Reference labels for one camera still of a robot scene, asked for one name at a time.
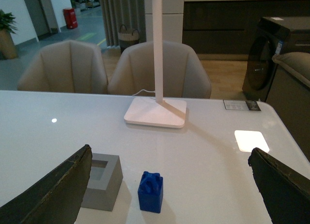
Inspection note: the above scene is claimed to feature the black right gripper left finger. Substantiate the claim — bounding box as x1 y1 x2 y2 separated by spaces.
0 144 92 224

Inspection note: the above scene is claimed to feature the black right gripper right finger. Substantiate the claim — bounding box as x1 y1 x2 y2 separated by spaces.
248 148 310 224

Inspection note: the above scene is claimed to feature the blue plastic part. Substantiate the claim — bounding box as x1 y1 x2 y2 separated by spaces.
138 171 163 213

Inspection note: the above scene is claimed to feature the gray square base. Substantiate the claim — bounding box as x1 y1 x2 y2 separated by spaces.
81 153 123 211

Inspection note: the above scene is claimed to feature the beige cushioned seat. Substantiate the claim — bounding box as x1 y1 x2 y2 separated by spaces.
266 52 310 159

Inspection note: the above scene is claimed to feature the black white label card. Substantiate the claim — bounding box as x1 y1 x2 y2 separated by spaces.
223 100 261 111

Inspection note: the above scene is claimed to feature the white desk lamp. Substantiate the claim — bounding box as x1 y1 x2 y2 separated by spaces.
124 0 186 128

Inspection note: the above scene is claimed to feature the beige left chair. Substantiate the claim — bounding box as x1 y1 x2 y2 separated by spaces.
17 40 108 94

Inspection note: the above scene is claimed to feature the beige chair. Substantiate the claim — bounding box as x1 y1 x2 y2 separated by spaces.
17 40 108 94
108 41 212 98

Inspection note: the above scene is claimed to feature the beige right chair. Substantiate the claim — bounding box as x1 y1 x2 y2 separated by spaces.
108 41 212 98

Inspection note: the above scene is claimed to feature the potted green plant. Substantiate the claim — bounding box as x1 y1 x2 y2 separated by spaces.
0 9 18 59

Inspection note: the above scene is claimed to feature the black washing machine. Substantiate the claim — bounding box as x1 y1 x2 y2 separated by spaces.
242 16 310 102

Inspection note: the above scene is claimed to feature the woven basket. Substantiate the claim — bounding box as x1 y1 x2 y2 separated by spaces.
118 24 140 50

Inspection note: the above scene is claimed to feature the red box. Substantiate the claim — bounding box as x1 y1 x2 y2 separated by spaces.
63 8 78 29

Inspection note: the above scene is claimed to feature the dark cabinet with counter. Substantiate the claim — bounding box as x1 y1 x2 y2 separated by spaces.
182 0 310 60

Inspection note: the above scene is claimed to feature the white lamp cable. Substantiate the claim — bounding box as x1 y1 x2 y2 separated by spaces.
132 89 157 97

